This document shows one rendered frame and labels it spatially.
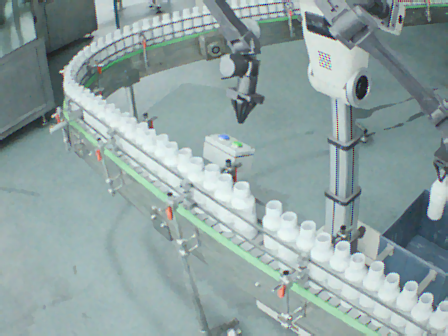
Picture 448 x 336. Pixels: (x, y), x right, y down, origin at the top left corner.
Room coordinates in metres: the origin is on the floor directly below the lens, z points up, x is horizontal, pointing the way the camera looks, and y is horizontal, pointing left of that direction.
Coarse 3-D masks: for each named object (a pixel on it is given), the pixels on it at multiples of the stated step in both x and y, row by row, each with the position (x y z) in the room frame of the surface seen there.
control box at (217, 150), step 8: (208, 136) 1.46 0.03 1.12; (216, 136) 1.47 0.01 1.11; (208, 144) 1.45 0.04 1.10; (216, 144) 1.42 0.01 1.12; (224, 144) 1.41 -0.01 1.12; (208, 152) 1.44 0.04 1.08; (216, 152) 1.42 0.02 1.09; (224, 152) 1.39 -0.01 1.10; (232, 152) 1.37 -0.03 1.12; (240, 152) 1.37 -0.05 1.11; (248, 152) 1.38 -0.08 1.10; (216, 160) 1.41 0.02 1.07; (224, 160) 1.38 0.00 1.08; (232, 160) 1.36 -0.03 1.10; (240, 160) 1.37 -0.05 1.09; (248, 160) 1.38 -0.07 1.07; (240, 168) 1.36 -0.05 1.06; (248, 168) 1.38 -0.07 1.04
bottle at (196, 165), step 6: (192, 162) 1.29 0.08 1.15; (198, 162) 1.29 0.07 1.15; (192, 168) 1.26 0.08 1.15; (198, 168) 1.26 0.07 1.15; (192, 174) 1.26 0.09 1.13; (198, 174) 1.26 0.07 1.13; (204, 174) 1.26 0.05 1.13; (192, 180) 1.25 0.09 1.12; (198, 180) 1.25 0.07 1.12; (198, 186) 1.25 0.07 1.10; (192, 192) 1.26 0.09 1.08; (198, 192) 1.25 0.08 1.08; (192, 198) 1.26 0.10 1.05; (198, 198) 1.25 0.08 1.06; (204, 198) 1.25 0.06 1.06; (198, 204) 1.25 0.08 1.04; (204, 204) 1.25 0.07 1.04; (198, 210) 1.25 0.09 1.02
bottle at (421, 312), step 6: (426, 294) 0.62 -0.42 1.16; (420, 300) 0.60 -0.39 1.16; (426, 300) 0.61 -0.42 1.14; (432, 300) 0.59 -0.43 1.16; (414, 306) 0.62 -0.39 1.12; (420, 306) 0.59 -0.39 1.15; (426, 306) 0.58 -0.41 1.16; (414, 312) 0.60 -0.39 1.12; (420, 312) 0.59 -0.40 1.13; (426, 312) 0.58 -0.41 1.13; (414, 318) 0.59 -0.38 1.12; (420, 318) 0.58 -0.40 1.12; (426, 318) 0.57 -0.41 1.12; (408, 324) 0.60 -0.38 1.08; (414, 324) 0.58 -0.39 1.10; (426, 324) 0.58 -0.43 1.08; (408, 330) 0.59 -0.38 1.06; (414, 330) 0.58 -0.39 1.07; (420, 330) 0.57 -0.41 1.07
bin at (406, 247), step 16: (416, 208) 1.21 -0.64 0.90; (400, 224) 1.14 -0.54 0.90; (416, 224) 1.23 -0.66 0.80; (432, 224) 1.19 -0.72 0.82; (384, 240) 1.05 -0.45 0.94; (400, 240) 1.16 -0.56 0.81; (416, 240) 1.21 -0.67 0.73; (432, 240) 1.18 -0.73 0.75; (384, 256) 0.99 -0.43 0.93; (400, 256) 0.99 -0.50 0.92; (416, 256) 0.94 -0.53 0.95; (432, 256) 1.10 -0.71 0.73; (384, 272) 1.03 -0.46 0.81; (400, 272) 0.98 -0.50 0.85; (416, 272) 0.92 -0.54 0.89; (432, 272) 0.86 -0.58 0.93; (400, 288) 0.96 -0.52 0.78; (432, 288) 0.85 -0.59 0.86
